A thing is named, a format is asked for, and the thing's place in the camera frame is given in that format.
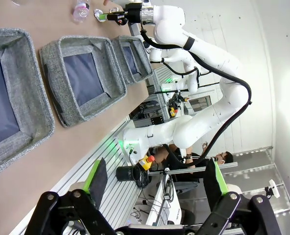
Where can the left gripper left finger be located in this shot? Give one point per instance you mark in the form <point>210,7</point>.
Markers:
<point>98,181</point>

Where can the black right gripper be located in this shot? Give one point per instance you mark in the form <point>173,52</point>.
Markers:
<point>134,13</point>

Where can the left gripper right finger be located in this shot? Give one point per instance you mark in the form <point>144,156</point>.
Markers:
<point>212,181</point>

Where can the white paper ball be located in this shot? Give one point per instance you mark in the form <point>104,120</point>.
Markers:
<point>97,12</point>

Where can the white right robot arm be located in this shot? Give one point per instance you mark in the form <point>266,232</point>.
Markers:
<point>208,49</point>

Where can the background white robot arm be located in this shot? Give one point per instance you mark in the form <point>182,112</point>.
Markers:
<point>191,83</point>

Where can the person's left hand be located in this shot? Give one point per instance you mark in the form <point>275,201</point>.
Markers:
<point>106,2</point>

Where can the aluminium profile bar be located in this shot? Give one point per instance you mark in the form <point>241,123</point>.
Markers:
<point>230,165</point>

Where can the black cup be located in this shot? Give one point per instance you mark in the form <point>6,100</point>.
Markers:
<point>125,173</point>

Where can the clear bottle purple label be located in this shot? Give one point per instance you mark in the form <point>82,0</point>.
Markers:
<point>80,12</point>

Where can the seated man with glasses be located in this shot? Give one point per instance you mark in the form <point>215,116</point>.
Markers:
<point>181,156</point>

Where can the yellow emergency stop button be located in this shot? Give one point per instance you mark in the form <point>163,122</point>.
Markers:
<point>145,163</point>

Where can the grey fabric basket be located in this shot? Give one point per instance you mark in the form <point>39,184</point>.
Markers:
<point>69,46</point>
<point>145,63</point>
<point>30,85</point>

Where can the white equipment desk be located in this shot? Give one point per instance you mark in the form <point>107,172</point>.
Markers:
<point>159,203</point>

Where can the yellow pendant controller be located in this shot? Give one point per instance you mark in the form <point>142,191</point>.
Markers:
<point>172,111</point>

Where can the slotted aluminium table frame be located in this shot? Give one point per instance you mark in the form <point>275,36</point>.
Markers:
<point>115,195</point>

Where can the white camera on stand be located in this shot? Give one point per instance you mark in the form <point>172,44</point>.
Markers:
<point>274,188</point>

